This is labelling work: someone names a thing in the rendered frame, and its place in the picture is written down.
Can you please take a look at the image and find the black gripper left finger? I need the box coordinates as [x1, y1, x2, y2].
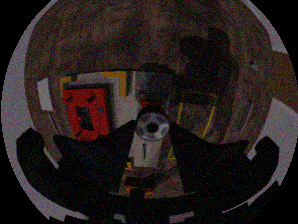
[53, 119, 134, 193]

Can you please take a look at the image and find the yellow rectangular outline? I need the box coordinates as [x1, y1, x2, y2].
[168, 89, 218, 159]

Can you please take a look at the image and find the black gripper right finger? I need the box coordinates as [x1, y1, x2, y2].
[170, 121, 249, 193]

